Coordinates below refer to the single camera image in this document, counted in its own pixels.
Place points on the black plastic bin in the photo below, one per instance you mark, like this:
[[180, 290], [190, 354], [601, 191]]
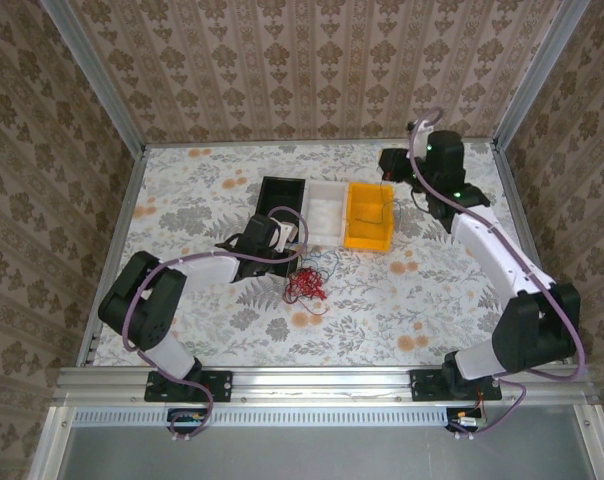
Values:
[[282, 192]]

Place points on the white plastic bin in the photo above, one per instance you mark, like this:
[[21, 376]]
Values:
[[324, 210]]

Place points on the yellow plastic bin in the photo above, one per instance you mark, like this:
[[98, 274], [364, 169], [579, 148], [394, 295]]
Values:
[[367, 235]]

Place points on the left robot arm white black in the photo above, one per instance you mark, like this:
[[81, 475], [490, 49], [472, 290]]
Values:
[[162, 345]]

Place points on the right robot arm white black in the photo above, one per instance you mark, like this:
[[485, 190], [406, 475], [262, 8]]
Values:
[[487, 245]]

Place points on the grey metal panel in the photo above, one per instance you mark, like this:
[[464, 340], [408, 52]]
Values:
[[307, 452]]

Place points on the aluminium table edge rail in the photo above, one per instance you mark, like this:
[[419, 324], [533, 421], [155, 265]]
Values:
[[527, 240], [322, 142], [114, 250]]

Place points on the aluminium frame post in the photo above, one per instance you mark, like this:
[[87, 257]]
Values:
[[97, 75], [537, 75]]

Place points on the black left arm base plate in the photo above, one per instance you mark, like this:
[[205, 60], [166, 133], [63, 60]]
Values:
[[217, 385]]

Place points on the aluminium mounting rail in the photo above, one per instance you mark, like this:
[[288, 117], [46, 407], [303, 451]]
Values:
[[322, 382]]

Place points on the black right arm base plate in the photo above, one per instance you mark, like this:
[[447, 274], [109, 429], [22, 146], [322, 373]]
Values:
[[427, 385]]

